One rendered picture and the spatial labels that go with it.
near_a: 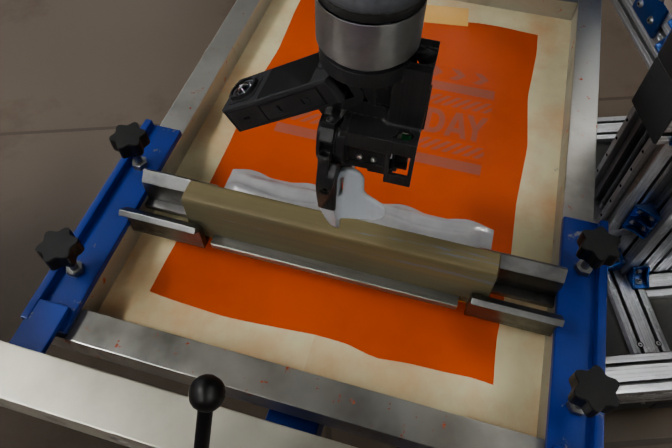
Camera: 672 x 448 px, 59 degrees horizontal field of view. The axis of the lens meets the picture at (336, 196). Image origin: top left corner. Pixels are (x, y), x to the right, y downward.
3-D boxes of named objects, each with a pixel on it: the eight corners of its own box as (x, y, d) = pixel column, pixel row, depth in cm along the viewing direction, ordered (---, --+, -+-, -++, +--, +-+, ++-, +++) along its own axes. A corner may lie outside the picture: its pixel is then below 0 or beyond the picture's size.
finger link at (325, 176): (330, 222, 52) (337, 144, 46) (313, 218, 53) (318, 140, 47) (343, 187, 56) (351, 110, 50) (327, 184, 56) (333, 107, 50)
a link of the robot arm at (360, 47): (300, 13, 38) (334, -56, 42) (302, 68, 41) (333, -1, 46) (416, 35, 37) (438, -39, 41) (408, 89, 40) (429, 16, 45)
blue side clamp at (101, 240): (158, 151, 86) (145, 117, 80) (190, 158, 85) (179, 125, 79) (44, 341, 69) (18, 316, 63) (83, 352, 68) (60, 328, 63)
